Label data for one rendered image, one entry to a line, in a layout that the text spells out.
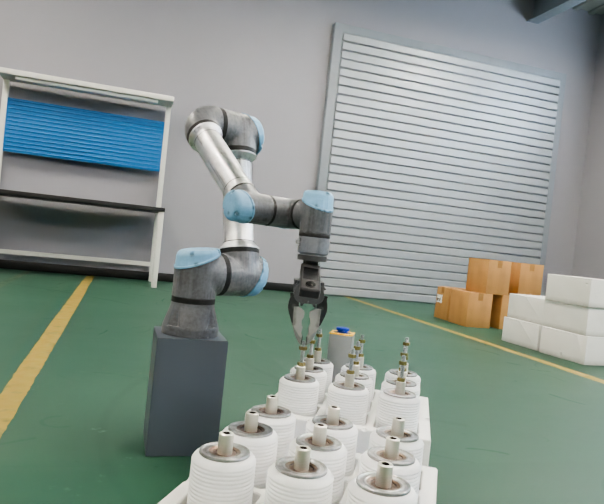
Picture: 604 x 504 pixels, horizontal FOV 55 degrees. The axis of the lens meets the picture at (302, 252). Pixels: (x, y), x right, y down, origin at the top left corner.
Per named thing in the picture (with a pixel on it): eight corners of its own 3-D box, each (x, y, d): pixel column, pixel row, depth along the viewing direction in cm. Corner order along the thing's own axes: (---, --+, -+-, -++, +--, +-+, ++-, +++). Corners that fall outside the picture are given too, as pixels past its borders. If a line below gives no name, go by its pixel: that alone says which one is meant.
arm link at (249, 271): (205, 298, 164) (202, 114, 173) (249, 299, 173) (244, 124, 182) (227, 294, 155) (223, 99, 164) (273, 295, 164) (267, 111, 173)
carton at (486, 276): (508, 295, 515) (512, 261, 514) (485, 293, 507) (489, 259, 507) (487, 291, 543) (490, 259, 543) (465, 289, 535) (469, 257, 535)
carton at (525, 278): (540, 298, 526) (544, 265, 526) (517, 296, 520) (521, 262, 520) (520, 294, 555) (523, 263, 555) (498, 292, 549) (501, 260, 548)
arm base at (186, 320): (162, 336, 147) (166, 297, 147) (159, 326, 162) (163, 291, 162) (222, 340, 152) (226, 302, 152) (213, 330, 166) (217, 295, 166)
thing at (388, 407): (404, 464, 140) (413, 390, 140) (417, 481, 131) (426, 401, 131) (366, 462, 139) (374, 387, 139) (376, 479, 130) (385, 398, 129)
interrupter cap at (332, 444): (290, 447, 93) (290, 443, 93) (301, 434, 100) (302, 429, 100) (336, 457, 91) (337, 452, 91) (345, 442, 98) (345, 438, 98)
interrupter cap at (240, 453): (190, 458, 84) (190, 453, 84) (210, 442, 92) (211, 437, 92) (239, 468, 82) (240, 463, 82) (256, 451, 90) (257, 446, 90)
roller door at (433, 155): (307, 293, 665) (336, 20, 660) (303, 292, 677) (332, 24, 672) (541, 312, 759) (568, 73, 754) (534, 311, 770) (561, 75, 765)
